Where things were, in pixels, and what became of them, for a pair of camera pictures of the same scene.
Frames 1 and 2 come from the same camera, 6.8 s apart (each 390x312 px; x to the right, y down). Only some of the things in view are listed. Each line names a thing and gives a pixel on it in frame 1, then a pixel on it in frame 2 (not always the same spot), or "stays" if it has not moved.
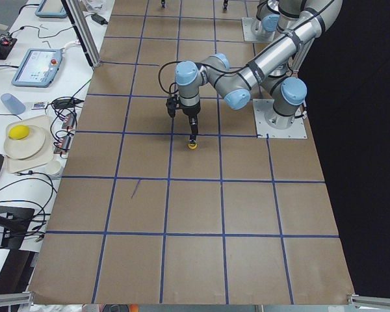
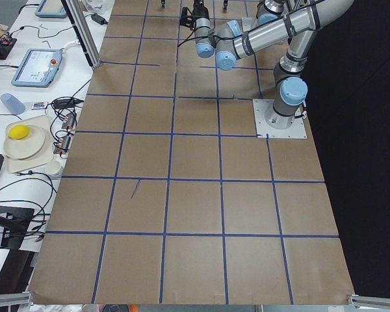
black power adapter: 99,19 stays
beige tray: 15,165 stays
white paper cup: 53,168 stays
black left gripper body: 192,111 to 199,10
